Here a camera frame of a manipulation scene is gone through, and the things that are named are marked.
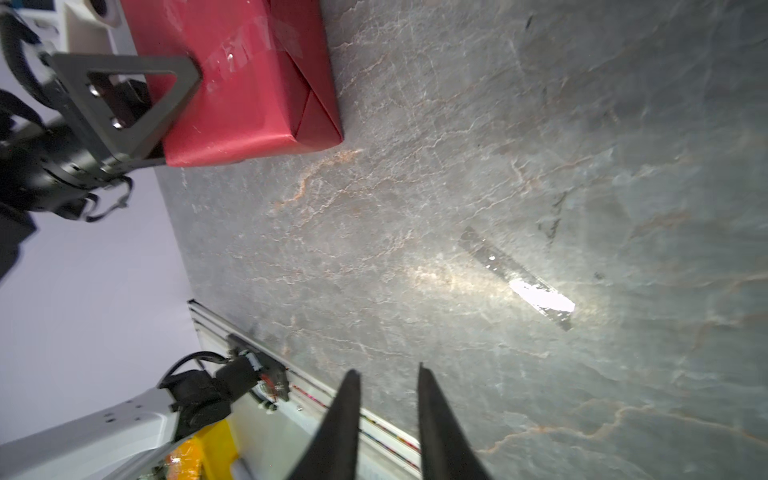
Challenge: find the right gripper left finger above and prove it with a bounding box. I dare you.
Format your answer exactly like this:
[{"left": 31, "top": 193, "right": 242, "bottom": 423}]
[{"left": 288, "top": 369, "right": 361, "bottom": 480}]

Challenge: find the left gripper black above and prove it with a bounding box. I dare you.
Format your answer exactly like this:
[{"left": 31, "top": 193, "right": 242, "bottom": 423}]
[{"left": 1, "top": 53, "right": 201, "bottom": 222}]

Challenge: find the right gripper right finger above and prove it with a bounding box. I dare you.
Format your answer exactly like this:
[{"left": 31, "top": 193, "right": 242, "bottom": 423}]
[{"left": 417, "top": 364, "right": 490, "bottom": 479}]

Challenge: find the dark red wrapping paper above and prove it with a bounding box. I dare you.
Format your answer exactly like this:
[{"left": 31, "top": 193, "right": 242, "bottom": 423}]
[{"left": 121, "top": 0, "right": 343, "bottom": 168}]

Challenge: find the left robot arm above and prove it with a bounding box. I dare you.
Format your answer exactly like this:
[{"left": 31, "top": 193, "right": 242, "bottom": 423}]
[{"left": 1, "top": 3, "right": 283, "bottom": 479}]

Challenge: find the clear tape strip on table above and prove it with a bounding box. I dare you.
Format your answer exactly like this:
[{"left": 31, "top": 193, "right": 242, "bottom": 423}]
[{"left": 459, "top": 227, "right": 576, "bottom": 331}]

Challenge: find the aluminium front rail frame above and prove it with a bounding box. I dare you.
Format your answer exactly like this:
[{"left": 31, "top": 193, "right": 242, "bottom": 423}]
[{"left": 189, "top": 300, "right": 422, "bottom": 479}]

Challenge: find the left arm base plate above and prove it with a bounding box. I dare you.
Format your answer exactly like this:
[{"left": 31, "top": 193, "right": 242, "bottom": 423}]
[{"left": 226, "top": 334, "right": 290, "bottom": 413}]

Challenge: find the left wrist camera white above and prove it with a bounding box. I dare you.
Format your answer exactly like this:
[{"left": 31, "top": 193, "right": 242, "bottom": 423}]
[{"left": 56, "top": 0, "right": 122, "bottom": 54}]

